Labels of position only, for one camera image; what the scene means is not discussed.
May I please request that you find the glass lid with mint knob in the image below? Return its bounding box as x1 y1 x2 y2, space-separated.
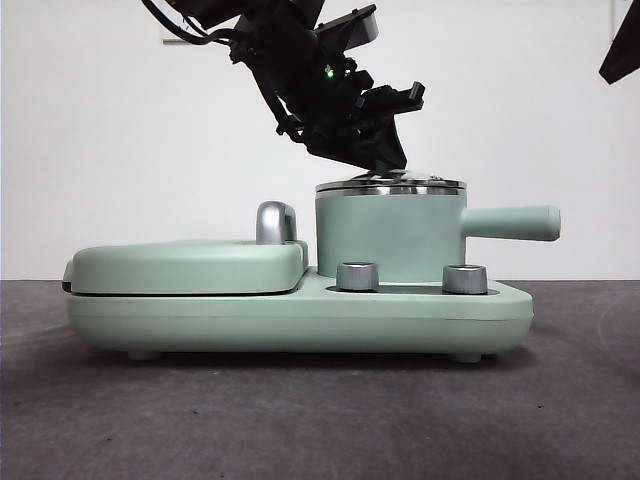
315 167 466 194

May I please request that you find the silver control knob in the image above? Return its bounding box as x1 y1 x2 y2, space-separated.
442 263 489 295
336 260 380 291

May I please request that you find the mint green breakfast machine base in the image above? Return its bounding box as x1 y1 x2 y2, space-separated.
67 267 535 362

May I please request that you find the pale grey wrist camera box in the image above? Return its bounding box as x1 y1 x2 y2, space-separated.
314 4 382 51

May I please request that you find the mint green handled steamer pot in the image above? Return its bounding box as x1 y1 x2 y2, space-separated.
314 182 562 279

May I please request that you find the chrome grill lid handle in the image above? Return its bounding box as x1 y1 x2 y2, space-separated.
255 200 300 246

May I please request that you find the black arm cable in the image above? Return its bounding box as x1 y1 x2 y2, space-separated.
141 0 239 47

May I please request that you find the white wall socket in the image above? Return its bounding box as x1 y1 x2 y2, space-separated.
162 23 209 46

